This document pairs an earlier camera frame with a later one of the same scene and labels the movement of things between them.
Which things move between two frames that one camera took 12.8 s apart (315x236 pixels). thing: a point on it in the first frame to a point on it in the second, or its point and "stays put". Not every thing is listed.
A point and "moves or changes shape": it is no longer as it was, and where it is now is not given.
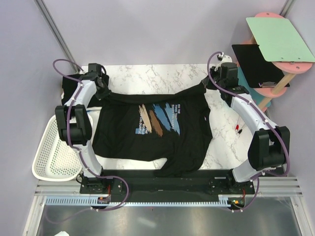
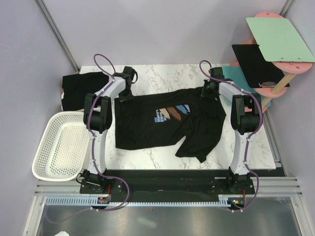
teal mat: x=243 y=82 stays put
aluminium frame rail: x=50 y=22 stays put
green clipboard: x=279 y=41 stays put
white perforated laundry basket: x=54 y=159 stays put
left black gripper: x=106 y=92 to x=127 y=99
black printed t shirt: x=173 y=126 moves or changes shape
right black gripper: x=207 y=82 to x=204 y=93
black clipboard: x=261 y=73 stays put
